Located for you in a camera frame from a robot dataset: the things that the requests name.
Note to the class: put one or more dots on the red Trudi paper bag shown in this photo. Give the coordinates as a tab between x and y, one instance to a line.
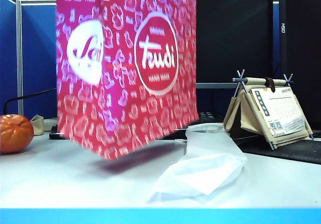
125	83

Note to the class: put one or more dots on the glossy orange fruit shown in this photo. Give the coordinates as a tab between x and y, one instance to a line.
15	133

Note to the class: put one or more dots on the black computer keyboard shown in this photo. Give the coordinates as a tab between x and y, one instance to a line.
210	117

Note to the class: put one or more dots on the large black monitor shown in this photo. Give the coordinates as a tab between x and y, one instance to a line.
233	33

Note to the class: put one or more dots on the beige desk calendar stand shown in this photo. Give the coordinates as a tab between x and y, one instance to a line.
263	113

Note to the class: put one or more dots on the beige fabric wrist rest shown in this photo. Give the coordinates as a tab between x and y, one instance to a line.
37	124

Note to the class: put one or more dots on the blue office partition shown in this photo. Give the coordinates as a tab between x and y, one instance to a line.
276	33
37	58

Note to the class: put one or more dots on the black HSD monitor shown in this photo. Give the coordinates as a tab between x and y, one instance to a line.
301	58

